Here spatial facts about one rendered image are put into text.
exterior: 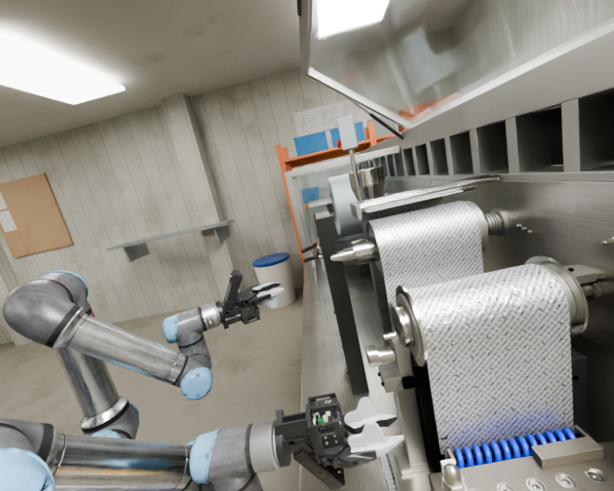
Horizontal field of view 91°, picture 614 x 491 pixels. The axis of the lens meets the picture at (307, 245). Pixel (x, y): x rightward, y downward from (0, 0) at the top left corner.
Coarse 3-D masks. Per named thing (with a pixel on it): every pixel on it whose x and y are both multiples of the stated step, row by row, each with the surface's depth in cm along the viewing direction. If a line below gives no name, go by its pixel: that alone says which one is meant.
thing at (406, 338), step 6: (396, 306) 56; (402, 306) 55; (396, 312) 54; (402, 312) 54; (396, 318) 55; (402, 318) 53; (408, 318) 52; (396, 324) 57; (402, 324) 52; (408, 324) 52; (396, 330) 58; (402, 330) 52; (408, 330) 52; (402, 336) 54; (408, 336) 52; (402, 342) 55; (408, 342) 52; (414, 342) 52
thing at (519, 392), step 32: (512, 352) 50; (544, 352) 50; (448, 384) 51; (480, 384) 51; (512, 384) 51; (544, 384) 51; (448, 416) 52; (480, 416) 52; (512, 416) 52; (544, 416) 52
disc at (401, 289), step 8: (400, 288) 56; (408, 296) 51; (408, 304) 52; (416, 312) 49; (416, 320) 49; (424, 336) 48; (424, 344) 48; (424, 352) 49; (416, 360) 55; (424, 360) 50
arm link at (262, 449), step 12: (252, 432) 52; (264, 432) 52; (252, 444) 50; (264, 444) 50; (252, 456) 50; (264, 456) 50; (276, 456) 50; (252, 468) 50; (264, 468) 50; (276, 468) 50
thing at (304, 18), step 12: (300, 0) 75; (300, 12) 80; (300, 24) 87; (612, 24) 44; (300, 36) 94; (588, 36) 48; (300, 48) 103; (564, 48) 52; (300, 60) 115; (540, 60) 58; (516, 72) 65; (324, 84) 128; (348, 96) 128; (468, 96) 84; (372, 108) 128; (444, 108) 98; (396, 120) 129; (396, 132) 134
